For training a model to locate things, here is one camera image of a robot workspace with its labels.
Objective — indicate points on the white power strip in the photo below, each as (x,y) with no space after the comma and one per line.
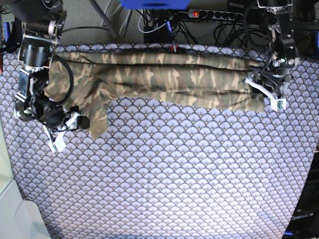
(214,15)

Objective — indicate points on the camouflage T-shirt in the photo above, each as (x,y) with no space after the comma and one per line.
(209,81)

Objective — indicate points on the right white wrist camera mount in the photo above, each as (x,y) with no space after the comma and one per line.
(56,143)

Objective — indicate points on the red black clamp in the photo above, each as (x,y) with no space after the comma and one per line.
(174,48)

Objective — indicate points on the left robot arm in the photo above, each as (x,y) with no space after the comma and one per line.
(275,17)

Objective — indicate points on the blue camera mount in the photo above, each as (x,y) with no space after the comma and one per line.
(155,4)

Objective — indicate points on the black box under table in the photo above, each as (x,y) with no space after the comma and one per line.
(161,36)

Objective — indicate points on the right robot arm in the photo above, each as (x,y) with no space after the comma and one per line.
(42,23)

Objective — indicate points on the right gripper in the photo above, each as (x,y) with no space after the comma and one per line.
(55,117)

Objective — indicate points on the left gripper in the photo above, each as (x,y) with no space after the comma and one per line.
(274,79)

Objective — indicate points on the fan pattern tablecloth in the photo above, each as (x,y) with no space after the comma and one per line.
(169,171)

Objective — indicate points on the white plastic bin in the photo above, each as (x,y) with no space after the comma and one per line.
(19,218)

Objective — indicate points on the black OpenArm case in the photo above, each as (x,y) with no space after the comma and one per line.
(304,223)

